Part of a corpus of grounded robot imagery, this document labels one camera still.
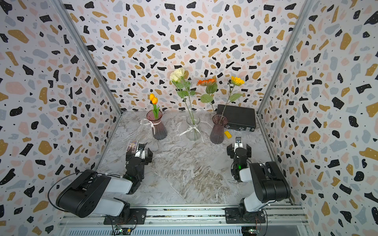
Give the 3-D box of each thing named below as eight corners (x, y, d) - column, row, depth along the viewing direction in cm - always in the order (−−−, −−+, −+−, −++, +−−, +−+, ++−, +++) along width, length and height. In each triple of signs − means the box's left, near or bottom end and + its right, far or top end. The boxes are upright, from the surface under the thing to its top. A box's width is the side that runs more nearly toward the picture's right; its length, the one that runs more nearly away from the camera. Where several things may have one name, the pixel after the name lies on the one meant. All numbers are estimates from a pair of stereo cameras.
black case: (219, 133, 112) (220, 126, 106) (216, 109, 128) (217, 103, 123) (257, 133, 112) (261, 127, 106) (250, 110, 129) (252, 103, 123)
